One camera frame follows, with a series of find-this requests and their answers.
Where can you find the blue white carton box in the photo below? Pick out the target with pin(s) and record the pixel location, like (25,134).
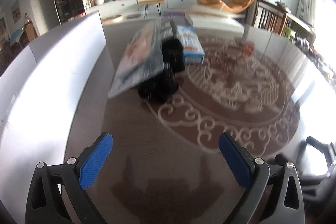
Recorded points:
(193,52)

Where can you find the clear bag with orange card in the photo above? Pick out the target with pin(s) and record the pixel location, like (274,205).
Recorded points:
(141,60)

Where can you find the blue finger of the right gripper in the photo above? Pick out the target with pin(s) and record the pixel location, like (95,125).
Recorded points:
(321,147)

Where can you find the white cardboard box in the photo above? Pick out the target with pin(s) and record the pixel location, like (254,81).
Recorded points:
(53,97)

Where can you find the wooden dining chair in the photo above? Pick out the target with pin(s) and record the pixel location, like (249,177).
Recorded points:
(269,17)

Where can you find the flat white box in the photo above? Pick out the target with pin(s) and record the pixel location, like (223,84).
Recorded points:
(214,23)

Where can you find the black instruction box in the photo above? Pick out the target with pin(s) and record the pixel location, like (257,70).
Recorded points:
(168,30)

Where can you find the orange lounge chair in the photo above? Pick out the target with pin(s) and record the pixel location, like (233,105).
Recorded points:
(233,6)

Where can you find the white tv cabinet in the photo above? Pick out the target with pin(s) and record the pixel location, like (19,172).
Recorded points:
(130,7)

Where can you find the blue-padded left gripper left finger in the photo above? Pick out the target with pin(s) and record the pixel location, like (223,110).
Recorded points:
(44,202)

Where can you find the black sock bundle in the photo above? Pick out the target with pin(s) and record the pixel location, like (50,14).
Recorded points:
(161,87)

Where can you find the purple mat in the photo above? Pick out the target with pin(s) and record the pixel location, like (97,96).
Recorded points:
(173,15)

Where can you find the wooden bench with hairpin legs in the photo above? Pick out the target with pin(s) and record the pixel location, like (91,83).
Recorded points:
(146,3)

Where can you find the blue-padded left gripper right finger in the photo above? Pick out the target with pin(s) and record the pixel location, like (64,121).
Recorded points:
(285,201)

